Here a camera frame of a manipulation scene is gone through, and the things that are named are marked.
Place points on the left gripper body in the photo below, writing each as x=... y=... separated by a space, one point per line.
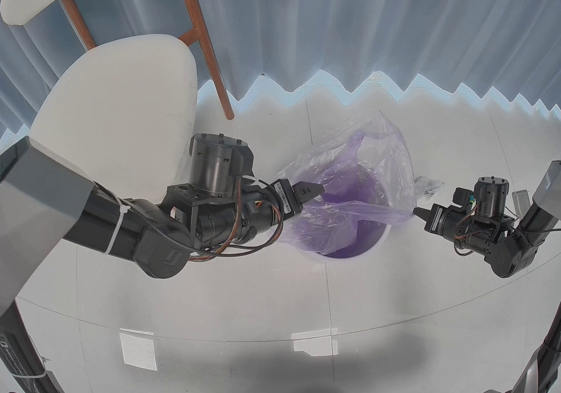
x=263 y=220

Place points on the pale blue curtain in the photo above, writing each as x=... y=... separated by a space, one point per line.
x=350 y=10

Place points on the white cushioned wooden chair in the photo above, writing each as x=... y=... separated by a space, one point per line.
x=122 y=97

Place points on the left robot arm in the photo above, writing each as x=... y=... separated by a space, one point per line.
x=44 y=207

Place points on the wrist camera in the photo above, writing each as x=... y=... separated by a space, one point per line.
x=463 y=197
x=243 y=163

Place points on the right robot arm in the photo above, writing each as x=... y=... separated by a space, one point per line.
x=491 y=196

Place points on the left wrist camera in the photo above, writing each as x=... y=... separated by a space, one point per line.
x=243 y=163

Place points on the white trash bin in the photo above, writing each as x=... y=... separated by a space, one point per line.
x=335 y=261

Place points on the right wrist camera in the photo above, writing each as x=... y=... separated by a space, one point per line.
x=463 y=197

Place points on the white paper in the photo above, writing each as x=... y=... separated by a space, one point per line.
x=427 y=184

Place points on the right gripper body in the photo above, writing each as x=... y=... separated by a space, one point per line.
x=451 y=224

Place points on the purple plastic bag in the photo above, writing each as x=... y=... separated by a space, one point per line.
x=381 y=150

